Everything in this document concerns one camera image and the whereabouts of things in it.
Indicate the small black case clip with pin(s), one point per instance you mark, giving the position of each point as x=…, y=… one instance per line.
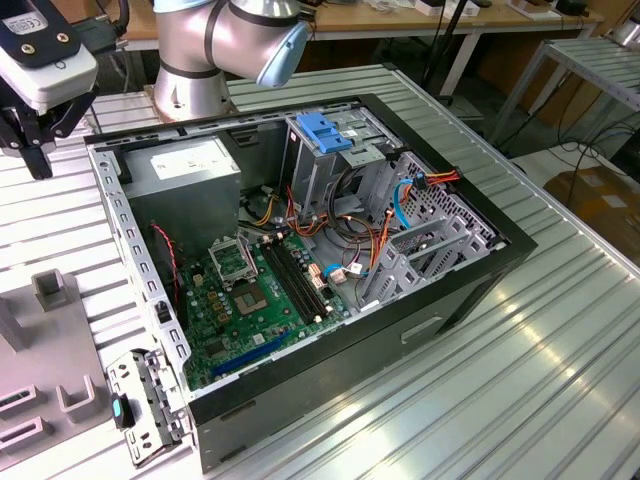
x=163, y=314

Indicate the flat brown cardboard box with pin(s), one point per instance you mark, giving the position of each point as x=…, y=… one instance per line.
x=600, y=205

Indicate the black RAM slot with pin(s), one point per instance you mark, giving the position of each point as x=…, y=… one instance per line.
x=299, y=278
x=306, y=276
x=285, y=283
x=292, y=281

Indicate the CPU socket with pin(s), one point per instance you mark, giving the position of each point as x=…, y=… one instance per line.
x=250, y=299

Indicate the metal card retention bracket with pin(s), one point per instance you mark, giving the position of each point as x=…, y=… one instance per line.
x=125, y=372

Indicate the grey parts rack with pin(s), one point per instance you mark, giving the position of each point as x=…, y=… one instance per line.
x=55, y=345

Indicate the black open PC case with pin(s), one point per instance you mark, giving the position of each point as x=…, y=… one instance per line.
x=350, y=380

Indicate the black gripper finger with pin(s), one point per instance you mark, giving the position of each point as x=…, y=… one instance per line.
x=12, y=132
x=46, y=160

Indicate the grey power supply unit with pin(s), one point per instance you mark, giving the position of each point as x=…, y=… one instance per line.
x=185, y=210

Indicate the black latch with blue tab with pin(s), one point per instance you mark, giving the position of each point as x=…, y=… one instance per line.
x=118, y=407

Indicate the metal disk bay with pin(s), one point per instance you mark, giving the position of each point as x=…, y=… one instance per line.
x=465, y=215

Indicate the blue expansion slot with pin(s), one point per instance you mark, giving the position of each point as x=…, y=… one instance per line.
x=250, y=356

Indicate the green motherboard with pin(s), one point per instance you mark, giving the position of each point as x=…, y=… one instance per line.
x=270, y=330

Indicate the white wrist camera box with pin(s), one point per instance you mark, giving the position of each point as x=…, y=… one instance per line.
x=50, y=85

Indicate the blue plastic drive latch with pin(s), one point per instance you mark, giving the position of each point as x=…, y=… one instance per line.
x=320, y=132

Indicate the metal slat side table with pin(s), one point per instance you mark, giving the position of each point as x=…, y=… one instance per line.
x=600, y=65

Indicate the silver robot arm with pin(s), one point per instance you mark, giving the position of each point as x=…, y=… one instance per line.
x=240, y=30

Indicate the grey optical drive cage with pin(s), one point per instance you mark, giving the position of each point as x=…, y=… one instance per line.
x=307, y=175

